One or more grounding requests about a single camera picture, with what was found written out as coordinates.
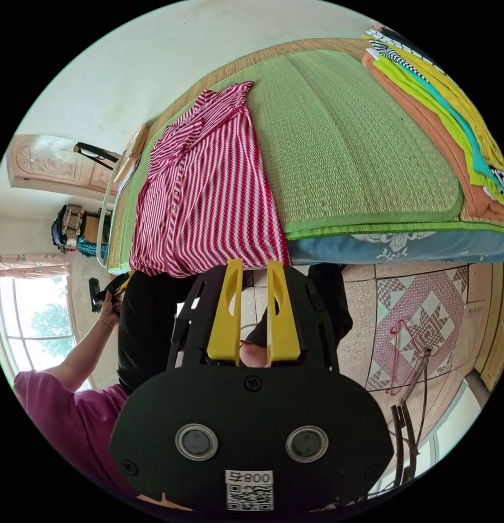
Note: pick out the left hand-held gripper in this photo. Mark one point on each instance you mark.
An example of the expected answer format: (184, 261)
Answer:
(97, 293)

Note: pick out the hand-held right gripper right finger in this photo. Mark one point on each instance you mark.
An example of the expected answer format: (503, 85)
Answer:
(282, 323)

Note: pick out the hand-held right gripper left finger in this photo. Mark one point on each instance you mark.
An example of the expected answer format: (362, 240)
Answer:
(224, 318)

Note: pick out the person's left forearm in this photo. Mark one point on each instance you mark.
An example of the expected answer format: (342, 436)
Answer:
(78, 351)

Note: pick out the red and white striped shirt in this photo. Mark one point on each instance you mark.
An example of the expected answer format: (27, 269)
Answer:
(207, 192)

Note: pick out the person's left hand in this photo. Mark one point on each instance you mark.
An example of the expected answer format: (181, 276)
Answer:
(109, 312)

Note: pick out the heap of bags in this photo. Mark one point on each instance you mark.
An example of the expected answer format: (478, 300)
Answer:
(74, 231)

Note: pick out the window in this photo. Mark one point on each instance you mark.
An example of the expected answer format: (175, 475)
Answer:
(39, 327)

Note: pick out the pink curtain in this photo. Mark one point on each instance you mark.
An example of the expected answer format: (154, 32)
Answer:
(29, 264)

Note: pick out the red clothes hanger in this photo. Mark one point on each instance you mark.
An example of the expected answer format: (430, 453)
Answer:
(395, 359)

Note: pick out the carved wooden door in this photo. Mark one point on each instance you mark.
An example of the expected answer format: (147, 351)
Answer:
(52, 163)

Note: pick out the person's body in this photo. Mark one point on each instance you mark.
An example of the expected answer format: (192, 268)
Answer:
(72, 421)

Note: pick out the bed with green woven mat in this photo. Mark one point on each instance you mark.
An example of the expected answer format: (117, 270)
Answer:
(342, 139)

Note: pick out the wooden cupboard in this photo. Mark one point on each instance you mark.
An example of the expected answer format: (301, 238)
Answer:
(495, 327)

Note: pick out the pile of clothes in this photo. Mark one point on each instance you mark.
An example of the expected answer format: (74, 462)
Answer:
(435, 122)

